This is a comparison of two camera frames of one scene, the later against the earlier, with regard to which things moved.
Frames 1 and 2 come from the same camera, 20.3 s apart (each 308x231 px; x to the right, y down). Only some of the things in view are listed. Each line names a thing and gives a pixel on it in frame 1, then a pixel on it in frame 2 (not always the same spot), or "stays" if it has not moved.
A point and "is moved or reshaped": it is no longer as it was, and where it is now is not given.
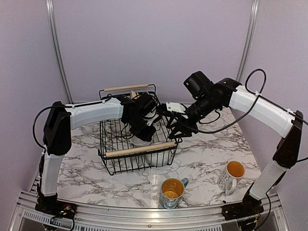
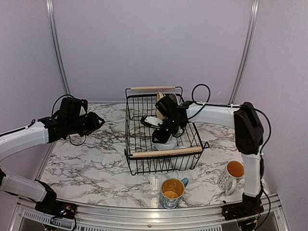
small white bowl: (139, 141) → (171, 144)
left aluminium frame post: (55, 37) stays
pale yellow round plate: (134, 95) → (160, 96)
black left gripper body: (139, 130) → (85, 127)
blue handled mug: (172, 189) stays
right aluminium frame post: (249, 42) stays
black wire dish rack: (143, 138) is moved or reshaped
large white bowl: (159, 159) → (182, 162)
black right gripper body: (188, 125) → (172, 126)
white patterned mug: (233, 171) stays
